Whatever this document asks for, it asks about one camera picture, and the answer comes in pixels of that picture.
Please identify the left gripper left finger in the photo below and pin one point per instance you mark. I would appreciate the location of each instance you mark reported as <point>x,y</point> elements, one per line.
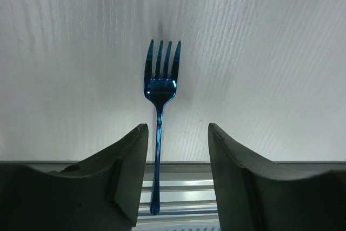
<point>101,192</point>

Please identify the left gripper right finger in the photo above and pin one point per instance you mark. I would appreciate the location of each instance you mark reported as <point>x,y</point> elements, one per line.
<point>254,193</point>

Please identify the blue metallic fork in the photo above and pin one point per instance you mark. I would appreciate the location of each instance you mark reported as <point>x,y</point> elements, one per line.
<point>160,87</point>

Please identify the aluminium front rail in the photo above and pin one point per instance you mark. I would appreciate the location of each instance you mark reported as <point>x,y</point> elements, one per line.
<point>187,189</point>

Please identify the slotted grey cable duct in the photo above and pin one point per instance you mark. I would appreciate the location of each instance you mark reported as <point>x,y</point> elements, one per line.
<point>188,227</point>

